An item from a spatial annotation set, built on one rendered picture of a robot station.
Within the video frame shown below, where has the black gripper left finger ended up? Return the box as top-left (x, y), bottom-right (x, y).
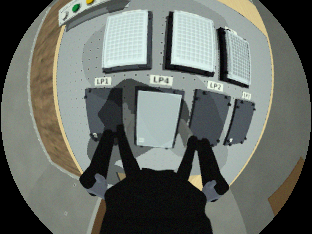
top-left (79, 114), bottom-right (150, 199)

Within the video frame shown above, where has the white button panel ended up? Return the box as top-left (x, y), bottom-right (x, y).
top-left (59, 0), bottom-right (131, 30)

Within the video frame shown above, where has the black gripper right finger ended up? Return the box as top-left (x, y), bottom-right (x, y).
top-left (167, 119), bottom-right (229, 203)

